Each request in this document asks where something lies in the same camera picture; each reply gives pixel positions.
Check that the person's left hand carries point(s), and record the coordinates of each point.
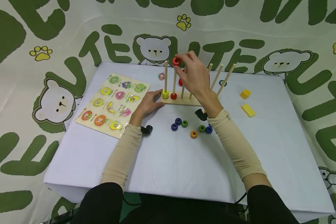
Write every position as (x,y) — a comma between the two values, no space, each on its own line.
(145,104)

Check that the person's right hand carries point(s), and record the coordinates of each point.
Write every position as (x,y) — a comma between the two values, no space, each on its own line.
(197,79)

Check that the person's right thumb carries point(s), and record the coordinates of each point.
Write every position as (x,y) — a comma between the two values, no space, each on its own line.
(182,77)

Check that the person's left index finger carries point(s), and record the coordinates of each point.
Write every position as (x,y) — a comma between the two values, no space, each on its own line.
(155,92)

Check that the person's left thumb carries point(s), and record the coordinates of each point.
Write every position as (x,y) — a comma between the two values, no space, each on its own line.
(159,104)

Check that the person's right index finger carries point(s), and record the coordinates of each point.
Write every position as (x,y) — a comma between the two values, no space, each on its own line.
(189,57)

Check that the wooden peg stand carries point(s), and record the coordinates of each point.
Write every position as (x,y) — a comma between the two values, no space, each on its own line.
(182,100)

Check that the person's right forearm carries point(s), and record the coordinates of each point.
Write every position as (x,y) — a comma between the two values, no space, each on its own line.
(235,146)

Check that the person's left forearm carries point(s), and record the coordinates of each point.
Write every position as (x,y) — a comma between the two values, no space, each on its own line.
(121,155)

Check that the small pink flower piece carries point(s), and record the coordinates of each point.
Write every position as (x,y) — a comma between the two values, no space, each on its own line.
(161,76)

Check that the black wrist band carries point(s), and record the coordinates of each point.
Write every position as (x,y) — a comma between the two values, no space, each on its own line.
(201,115)
(147,129)

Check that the fruit puzzle board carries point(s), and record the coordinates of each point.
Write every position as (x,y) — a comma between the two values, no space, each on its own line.
(112,104)

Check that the yellow wooden cube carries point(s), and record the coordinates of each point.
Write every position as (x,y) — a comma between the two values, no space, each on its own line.
(245,94)

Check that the long yellow wooden block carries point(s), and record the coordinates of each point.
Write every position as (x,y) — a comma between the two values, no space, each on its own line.
(248,110)

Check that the person's body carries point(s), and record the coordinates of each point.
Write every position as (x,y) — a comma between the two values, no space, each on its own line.
(179,211)

